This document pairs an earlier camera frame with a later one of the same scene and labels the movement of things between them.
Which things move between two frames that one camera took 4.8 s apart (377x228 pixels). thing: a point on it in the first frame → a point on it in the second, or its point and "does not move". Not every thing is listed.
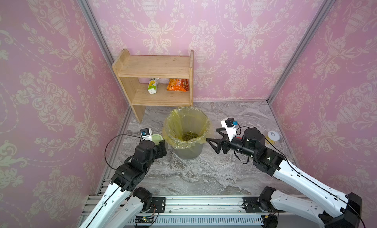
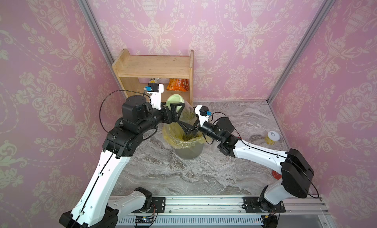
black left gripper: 161,149 → 175,116
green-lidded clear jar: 156,138 → 188,113
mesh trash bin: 190,154 does not move
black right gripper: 222,143 → 193,129
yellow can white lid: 272,137 does not move
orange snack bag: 178,85 does not move
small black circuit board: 144,219 does not move
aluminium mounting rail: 198,205 does not move
